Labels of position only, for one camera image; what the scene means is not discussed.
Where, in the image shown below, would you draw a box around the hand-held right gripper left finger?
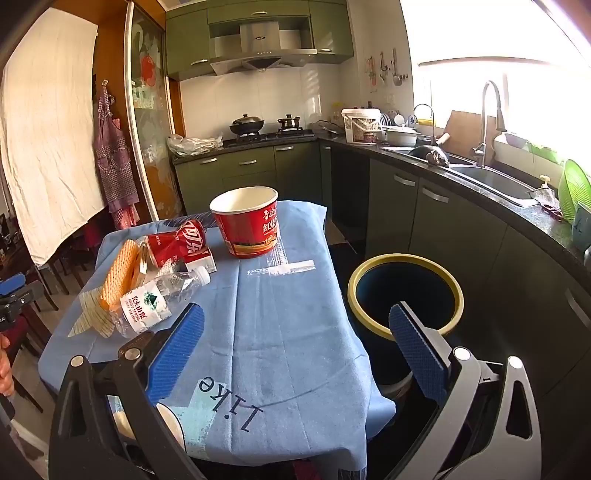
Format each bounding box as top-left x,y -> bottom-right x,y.
48,302 -> 206,480

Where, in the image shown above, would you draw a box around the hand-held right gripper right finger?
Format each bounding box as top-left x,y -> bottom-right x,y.
389,301 -> 542,480

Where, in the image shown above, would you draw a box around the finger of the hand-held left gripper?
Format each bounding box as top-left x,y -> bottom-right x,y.
0,272 -> 27,298

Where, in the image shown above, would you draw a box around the dark yellow-rimmed trash bin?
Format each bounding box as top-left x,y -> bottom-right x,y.
347,253 -> 465,386

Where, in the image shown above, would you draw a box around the person's left hand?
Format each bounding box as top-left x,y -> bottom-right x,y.
0,333 -> 16,398

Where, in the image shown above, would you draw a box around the clear plastic water bottle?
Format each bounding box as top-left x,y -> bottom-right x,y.
113,265 -> 212,340

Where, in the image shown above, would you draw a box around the dark wooden chair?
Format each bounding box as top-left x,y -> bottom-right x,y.
46,226 -> 105,296

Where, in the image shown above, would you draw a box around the small white red carton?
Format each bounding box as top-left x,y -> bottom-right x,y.
182,247 -> 218,277

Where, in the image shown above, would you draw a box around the orange foam net wrapper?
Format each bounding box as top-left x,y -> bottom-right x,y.
99,239 -> 140,311

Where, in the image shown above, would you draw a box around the crushed red soda can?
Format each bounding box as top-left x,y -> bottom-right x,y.
145,218 -> 207,268

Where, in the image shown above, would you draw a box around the blue printed tablecloth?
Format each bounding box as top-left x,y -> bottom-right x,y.
38,199 -> 397,467

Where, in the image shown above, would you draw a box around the dark green side cabinets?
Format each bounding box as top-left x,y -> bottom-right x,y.
318,144 -> 591,416

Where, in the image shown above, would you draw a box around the red paper noodle bowl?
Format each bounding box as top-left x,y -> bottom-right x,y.
209,186 -> 280,258

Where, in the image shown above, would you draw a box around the white hanging cloth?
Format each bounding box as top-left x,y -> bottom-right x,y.
0,7 -> 107,267

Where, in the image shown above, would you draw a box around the checked purple apron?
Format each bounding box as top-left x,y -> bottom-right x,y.
93,80 -> 140,230

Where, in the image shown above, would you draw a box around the black kitchen countertop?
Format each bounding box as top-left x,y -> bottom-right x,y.
318,129 -> 591,278

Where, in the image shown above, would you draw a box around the steel kitchen sink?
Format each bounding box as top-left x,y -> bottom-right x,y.
383,143 -> 546,208

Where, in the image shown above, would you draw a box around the green lower drawer cabinet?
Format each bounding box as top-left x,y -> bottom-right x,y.
173,141 -> 324,215

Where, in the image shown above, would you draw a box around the black pan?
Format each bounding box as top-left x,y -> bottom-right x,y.
407,144 -> 451,167

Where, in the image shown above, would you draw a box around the crumpled clear plastic bag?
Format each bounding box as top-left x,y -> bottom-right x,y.
166,134 -> 223,158

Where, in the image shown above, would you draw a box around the white enamel casserole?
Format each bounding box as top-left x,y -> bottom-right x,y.
382,126 -> 422,147

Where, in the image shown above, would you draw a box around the printed glass sliding door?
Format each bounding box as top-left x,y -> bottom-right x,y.
124,0 -> 185,222

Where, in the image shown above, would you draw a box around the wooden cutting board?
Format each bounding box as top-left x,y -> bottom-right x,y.
441,110 -> 485,158

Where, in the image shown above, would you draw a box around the black gas stove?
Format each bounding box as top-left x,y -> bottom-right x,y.
223,129 -> 318,147

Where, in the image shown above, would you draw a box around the green plastic colander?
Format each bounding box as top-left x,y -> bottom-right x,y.
558,159 -> 591,222

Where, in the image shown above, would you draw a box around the thin gooseneck faucet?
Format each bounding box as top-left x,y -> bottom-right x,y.
412,104 -> 437,139

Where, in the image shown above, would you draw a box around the white plastic bucket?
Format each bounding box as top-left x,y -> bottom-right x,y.
341,107 -> 383,145

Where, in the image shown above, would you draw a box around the black wok with lid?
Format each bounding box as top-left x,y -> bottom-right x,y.
229,113 -> 266,136

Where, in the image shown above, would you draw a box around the tall steel kitchen faucet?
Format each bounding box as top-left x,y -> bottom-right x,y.
471,80 -> 507,168

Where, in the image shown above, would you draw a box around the hanging kitchen utensils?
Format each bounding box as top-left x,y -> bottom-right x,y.
365,48 -> 409,93

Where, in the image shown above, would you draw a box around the green upper kitchen cabinets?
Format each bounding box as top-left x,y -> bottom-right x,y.
165,0 -> 355,83

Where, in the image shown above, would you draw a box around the bright kitchen window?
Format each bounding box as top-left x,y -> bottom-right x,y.
402,0 -> 591,153

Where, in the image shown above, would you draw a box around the steel range hood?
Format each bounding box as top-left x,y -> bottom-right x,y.
208,16 -> 319,77

